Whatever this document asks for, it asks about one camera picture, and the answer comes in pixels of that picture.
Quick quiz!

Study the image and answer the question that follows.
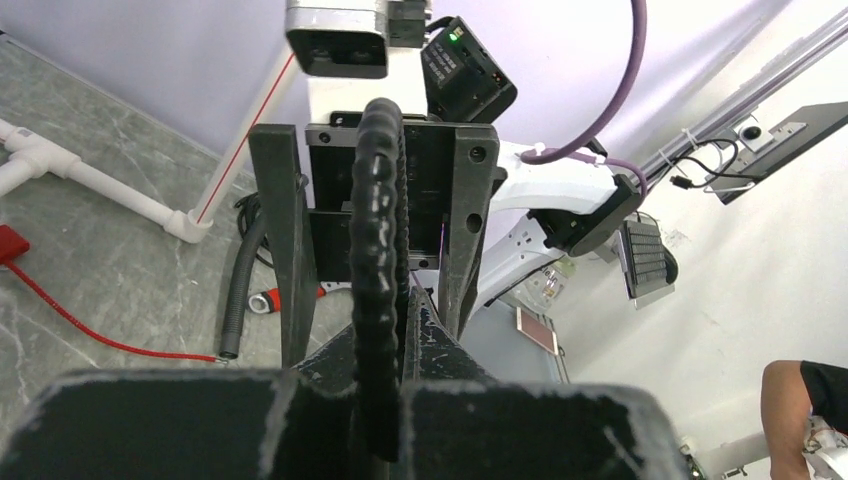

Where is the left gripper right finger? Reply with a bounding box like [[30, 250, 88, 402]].
[[397, 288, 689, 479]]

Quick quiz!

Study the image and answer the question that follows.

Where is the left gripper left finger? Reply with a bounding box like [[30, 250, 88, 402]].
[[1, 329, 352, 479]]

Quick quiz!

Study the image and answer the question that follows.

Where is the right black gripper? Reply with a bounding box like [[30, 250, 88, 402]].
[[248, 114, 499, 368]]

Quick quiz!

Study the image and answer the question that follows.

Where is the black cable lock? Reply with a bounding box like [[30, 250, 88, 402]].
[[349, 98, 408, 462]]

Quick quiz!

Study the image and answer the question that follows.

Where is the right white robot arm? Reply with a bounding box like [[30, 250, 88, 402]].
[[220, 1, 647, 368]]

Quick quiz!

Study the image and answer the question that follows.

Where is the smartphone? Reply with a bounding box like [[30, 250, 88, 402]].
[[516, 308, 559, 356]]

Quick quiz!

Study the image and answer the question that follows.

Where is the person leg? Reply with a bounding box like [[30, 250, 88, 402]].
[[760, 360, 847, 479]]

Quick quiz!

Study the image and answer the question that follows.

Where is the red handled tool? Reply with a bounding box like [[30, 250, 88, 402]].
[[247, 286, 327, 315]]

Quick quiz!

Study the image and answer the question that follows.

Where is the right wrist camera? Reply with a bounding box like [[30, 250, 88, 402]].
[[285, 0, 388, 79]]

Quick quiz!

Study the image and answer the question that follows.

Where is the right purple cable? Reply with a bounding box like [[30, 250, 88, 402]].
[[519, 0, 651, 200]]

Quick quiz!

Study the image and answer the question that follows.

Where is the red cable lock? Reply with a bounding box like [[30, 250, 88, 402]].
[[1, 224, 224, 364]]

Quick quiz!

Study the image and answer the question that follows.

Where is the white PVC pipe frame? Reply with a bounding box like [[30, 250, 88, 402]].
[[1, 44, 299, 244]]

